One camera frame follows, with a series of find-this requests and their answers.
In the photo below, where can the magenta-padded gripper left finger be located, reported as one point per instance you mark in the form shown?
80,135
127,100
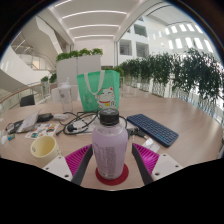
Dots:
60,165

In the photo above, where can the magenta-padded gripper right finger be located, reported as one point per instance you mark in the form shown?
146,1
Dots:
164,165

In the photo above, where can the purple bottle with black cap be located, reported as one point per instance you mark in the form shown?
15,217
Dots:
110,150

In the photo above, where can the cream yellow mug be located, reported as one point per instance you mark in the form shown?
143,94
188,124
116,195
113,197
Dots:
43,148

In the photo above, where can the white paper cards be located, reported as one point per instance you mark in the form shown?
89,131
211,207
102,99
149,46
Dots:
150,145

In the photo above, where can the dark blue keyboard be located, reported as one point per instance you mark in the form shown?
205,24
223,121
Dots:
153,130

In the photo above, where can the flat round red coaster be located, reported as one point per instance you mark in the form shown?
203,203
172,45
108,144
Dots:
125,173

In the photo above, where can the colourful sticker sheet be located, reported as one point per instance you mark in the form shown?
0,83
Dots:
41,130

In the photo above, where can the white folded booklet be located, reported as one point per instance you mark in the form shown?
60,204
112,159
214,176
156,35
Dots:
29,121

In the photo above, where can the clear tumbler with straw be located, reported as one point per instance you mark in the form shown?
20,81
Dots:
65,98

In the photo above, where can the black chair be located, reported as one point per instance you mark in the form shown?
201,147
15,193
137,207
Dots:
27,100

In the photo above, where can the green tote bag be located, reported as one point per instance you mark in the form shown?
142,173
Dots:
91,93

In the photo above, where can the row of potted green trees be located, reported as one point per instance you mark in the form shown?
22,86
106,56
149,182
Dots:
186,73

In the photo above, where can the white cabinet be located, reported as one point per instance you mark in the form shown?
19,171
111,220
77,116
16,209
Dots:
71,70

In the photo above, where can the green plants on cabinet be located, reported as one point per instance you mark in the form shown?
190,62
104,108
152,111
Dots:
80,53

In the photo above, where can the row of ceiling lights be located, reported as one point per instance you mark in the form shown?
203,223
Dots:
95,26

